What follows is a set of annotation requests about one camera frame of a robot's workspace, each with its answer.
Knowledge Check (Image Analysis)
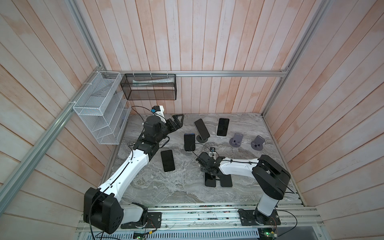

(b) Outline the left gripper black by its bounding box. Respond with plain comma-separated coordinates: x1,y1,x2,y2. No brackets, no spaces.
155,114,184,143

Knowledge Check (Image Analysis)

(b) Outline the grey phone stand front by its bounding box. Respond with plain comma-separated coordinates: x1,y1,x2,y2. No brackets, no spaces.
229,133,244,148

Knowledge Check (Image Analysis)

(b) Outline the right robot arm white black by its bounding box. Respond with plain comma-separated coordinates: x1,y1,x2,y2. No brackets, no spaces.
196,152,291,225

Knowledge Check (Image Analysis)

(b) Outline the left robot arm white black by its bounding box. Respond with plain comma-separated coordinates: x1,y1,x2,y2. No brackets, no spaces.
84,114,184,234

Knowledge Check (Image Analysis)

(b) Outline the black phone blue case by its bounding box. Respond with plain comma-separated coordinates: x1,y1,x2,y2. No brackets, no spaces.
184,134,196,152

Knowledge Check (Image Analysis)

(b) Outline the black phone tilted on stand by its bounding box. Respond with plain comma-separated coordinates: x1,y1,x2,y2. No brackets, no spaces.
194,119,210,139

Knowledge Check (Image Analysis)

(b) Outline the grey stand under tilted phone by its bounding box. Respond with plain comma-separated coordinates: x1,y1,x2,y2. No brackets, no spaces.
196,135,209,144

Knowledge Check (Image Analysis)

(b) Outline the black mesh basket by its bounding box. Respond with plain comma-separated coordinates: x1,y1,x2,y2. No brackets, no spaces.
120,73,178,101

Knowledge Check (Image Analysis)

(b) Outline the white vented electronics box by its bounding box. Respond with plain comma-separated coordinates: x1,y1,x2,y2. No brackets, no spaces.
83,229,260,240

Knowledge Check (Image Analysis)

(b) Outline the green circuit board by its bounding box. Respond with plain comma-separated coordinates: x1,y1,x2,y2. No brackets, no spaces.
259,229,277,240

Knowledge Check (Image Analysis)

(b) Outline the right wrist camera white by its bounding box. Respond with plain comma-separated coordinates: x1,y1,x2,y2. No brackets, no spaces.
209,147,217,158

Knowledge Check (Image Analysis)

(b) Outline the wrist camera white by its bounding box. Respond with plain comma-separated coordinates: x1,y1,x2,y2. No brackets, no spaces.
209,147,217,158
151,106,166,123

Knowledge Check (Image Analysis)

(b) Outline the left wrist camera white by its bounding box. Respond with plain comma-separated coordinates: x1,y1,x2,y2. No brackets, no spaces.
151,106,166,123

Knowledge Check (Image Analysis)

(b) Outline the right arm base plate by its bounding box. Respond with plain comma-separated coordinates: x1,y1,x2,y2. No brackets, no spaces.
238,209,281,226

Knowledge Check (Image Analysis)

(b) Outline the white wire mesh shelf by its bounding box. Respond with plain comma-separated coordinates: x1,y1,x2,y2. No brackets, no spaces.
73,71,131,145

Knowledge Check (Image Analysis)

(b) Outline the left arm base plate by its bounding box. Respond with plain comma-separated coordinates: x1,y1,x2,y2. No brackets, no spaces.
121,212,162,229

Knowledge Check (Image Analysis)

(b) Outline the aluminium frame rail back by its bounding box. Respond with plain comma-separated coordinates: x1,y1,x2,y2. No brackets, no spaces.
105,70,288,77

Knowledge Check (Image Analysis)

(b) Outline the aluminium frame rail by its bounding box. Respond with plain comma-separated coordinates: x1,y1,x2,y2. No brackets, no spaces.
105,70,288,77
1,66,105,215

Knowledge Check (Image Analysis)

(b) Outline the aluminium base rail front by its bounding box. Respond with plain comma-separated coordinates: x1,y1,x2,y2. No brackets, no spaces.
74,204,326,233

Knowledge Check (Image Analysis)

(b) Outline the aluminium frame rail left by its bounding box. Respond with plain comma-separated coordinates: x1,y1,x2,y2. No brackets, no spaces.
1,66,105,215

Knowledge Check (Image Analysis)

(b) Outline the aluminium frame post right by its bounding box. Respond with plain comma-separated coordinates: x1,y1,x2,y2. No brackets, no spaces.
261,1,334,119

